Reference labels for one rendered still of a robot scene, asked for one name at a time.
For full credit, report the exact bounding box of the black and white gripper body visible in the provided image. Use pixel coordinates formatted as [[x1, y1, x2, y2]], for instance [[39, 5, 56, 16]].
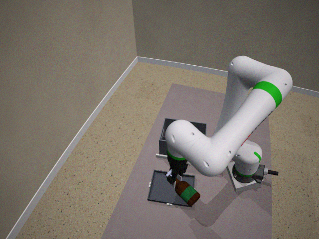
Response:
[[169, 164, 187, 173]]

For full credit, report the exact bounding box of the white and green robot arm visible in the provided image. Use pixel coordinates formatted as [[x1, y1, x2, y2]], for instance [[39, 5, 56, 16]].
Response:
[[165, 56, 293, 183]]

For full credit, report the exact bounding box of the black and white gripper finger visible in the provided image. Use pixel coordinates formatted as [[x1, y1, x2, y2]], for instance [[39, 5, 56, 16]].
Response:
[[177, 165, 188, 181], [165, 170, 179, 188]]

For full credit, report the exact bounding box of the brown bottle with green label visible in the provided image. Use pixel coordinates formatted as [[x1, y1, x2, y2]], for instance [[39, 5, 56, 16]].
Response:
[[175, 178, 200, 206]]

